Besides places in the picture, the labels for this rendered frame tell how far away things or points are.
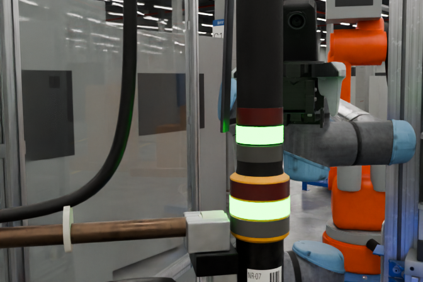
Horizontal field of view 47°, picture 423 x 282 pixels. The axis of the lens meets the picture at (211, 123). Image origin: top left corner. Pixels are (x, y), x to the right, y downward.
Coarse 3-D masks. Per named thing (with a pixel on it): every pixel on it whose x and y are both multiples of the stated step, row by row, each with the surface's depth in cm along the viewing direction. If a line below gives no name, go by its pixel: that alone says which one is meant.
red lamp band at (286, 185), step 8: (232, 184) 35; (240, 184) 34; (248, 184) 33; (256, 184) 33; (264, 184) 33; (272, 184) 33; (280, 184) 34; (288, 184) 34; (232, 192) 35; (240, 192) 34; (248, 192) 34; (256, 192) 33; (264, 192) 33; (272, 192) 33; (280, 192) 34; (288, 192) 35; (256, 200) 33; (264, 200) 33; (272, 200) 33
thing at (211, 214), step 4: (200, 212) 35; (204, 212) 35; (208, 212) 35; (212, 212) 35; (216, 212) 35; (220, 212) 35; (200, 216) 35; (204, 216) 34; (208, 216) 34; (212, 216) 34; (216, 216) 34; (220, 216) 35; (224, 216) 35
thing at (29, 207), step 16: (128, 0) 32; (128, 16) 32; (128, 32) 33; (128, 48) 33; (128, 64) 33; (128, 80) 33; (128, 96) 33; (128, 112) 33; (128, 128) 33; (112, 144) 33; (112, 160) 33; (96, 176) 33; (80, 192) 33; (96, 192) 33; (16, 208) 32; (32, 208) 32; (48, 208) 33; (64, 208) 33; (64, 224) 32; (64, 240) 32
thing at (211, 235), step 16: (192, 224) 33; (208, 224) 34; (224, 224) 34; (192, 240) 33; (208, 240) 34; (224, 240) 34; (192, 256) 35; (208, 256) 33; (224, 256) 33; (208, 272) 33; (224, 272) 33
